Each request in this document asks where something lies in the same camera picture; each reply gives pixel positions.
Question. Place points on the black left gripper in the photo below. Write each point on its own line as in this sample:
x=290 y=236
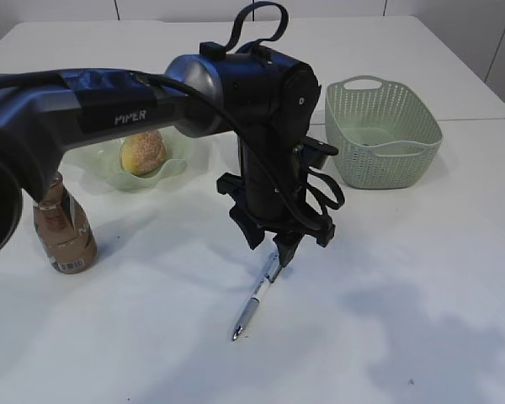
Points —
x=272 y=96

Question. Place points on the brown Nescafe coffee bottle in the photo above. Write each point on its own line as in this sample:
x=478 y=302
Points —
x=63 y=229

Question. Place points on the green plastic woven basket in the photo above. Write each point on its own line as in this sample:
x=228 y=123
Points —
x=385 y=134

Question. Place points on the green wavy glass plate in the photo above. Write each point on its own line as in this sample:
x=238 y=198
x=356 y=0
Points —
x=103 y=161

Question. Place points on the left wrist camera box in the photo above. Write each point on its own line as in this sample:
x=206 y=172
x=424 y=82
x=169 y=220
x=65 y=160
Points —
x=315 y=153

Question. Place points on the sugared bread loaf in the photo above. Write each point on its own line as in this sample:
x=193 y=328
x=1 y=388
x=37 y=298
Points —
x=142 y=153

